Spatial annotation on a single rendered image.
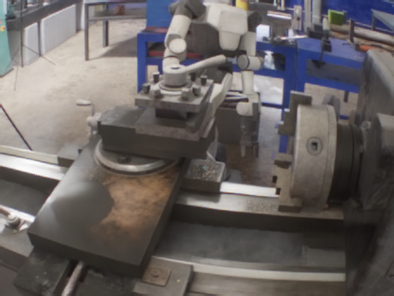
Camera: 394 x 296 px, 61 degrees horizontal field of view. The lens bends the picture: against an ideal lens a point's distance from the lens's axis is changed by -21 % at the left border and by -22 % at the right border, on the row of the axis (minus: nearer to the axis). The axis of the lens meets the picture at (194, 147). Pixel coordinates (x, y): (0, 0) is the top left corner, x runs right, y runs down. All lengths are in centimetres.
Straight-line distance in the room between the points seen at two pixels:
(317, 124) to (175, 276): 45
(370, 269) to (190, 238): 62
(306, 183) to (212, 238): 48
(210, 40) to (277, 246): 116
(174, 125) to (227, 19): 106
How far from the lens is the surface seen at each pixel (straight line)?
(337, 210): 120
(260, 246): 120
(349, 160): 85
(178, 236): 122
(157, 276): 89
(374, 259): 83
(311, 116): 84
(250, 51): 224
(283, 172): 87
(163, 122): 108
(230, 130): 302
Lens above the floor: 157
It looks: 31 degrees down
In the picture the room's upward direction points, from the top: 1 degrees clockwise
